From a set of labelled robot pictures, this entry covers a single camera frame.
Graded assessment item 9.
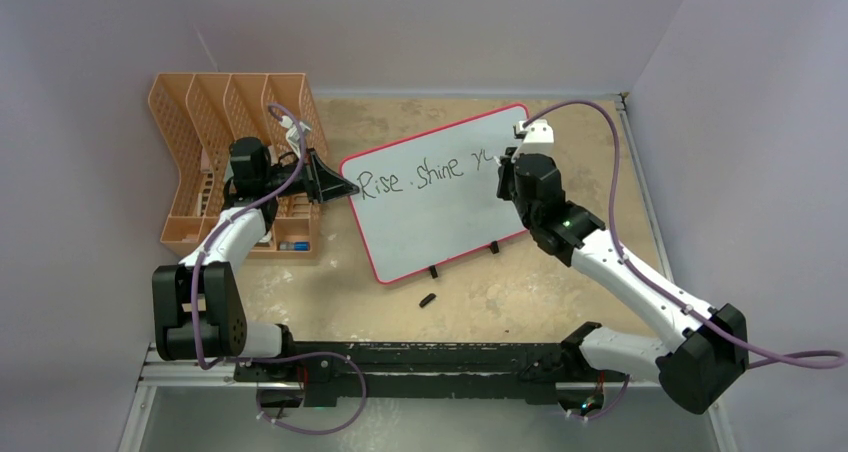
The black marker cap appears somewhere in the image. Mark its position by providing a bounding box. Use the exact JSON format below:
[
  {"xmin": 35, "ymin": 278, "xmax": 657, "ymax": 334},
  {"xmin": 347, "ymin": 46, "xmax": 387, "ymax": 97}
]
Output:
[{"xmin": 419, "ymin": 293, "xmax": 437, "ymax": 308}]

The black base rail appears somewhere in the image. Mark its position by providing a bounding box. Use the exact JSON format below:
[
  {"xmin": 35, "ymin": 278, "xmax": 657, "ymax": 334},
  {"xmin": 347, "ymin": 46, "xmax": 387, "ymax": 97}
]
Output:
[{"xmin": 234, "ymin": 341, "xmax": 624, "ymax": 407}]

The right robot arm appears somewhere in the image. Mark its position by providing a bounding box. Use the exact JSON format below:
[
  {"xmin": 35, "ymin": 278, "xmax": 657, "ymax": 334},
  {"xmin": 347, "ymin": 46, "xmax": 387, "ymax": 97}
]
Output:
[{"xmin": 496, "ymin": 147, "xmax": 749, "ymax": 414}]

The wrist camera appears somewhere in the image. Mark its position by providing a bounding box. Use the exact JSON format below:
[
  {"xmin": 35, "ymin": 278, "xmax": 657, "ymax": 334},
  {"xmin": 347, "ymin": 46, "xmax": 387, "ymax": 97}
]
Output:
[
  {"xmin": 279, "ymin": 117, "xmax": 312, "ymax": 157},
  {"xmin": 512, "ymin": 119, "xmax": 554, "ymax": 162}
]

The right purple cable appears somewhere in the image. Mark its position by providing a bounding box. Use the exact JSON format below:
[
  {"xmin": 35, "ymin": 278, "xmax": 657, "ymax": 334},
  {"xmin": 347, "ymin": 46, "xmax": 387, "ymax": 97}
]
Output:
[{"xmin": 519, "ymin": 99, "xmax": 847, "ymax": 424}]

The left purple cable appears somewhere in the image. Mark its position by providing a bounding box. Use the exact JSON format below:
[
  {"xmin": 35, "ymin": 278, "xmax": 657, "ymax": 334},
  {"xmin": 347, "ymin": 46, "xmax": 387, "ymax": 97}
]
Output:
[{"xmin": 190, "ymin": 103, "xmax": 368, "ymax": 437}]

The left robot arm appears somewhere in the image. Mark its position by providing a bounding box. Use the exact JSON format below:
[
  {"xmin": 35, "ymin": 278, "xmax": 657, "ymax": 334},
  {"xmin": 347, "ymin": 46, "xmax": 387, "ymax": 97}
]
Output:
[{"xmin": 152, "ymin": 137, "xmax": 360, "ymax": 381}]

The orange plastic file organizer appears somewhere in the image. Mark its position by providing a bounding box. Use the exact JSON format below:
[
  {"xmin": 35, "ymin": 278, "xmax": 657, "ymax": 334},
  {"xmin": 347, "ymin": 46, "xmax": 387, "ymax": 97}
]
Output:
[{"xmin": 148, "ymin": 73, "xmax": 330, "ymax": 257}]

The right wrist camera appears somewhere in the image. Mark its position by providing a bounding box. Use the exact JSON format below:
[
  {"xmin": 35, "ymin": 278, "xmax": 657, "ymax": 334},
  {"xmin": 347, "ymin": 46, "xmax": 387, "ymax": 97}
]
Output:
[{"xmin": 512, "ymin": 119, "xmax": 554, "ymax": 162}]

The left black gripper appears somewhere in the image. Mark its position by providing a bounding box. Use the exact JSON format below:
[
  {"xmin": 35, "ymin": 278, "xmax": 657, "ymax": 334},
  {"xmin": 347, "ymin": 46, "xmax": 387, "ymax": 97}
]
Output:
[{"xmin": 262, "ymin": 149, "xmax": 358, "ymax": 205}]

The purple cable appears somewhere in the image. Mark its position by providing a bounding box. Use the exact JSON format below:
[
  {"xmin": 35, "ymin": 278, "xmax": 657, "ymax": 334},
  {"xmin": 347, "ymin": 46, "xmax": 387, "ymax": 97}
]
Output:
[
  {"xmin": 190, "ymin": 103, "xmax": 368, "ymax": 437},
  {"xmin": 519, "ymin": 99, "xmax": 847, "ymax": 424}
]

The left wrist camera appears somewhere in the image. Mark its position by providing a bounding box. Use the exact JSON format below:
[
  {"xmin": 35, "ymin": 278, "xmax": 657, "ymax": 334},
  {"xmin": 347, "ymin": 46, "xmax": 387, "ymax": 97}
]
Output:
[{"xmin": 279, "ymin": 117, "xmax": 312, "ymax": 157}]

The pink-framed whiteboard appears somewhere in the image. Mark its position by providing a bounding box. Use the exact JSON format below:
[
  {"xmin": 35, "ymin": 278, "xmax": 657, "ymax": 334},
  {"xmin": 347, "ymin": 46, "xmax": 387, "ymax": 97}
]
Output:
[{"xmin": 340, "ymin": 103, "xmax": 529, "ymax": 284}]

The blue small item in tray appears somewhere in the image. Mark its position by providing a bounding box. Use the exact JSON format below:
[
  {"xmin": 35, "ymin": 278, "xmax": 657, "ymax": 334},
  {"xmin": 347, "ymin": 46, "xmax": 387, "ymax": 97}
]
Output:
[{"xmin": 278, "ymin": 241, "xmax": 311, "ymax": 252}]

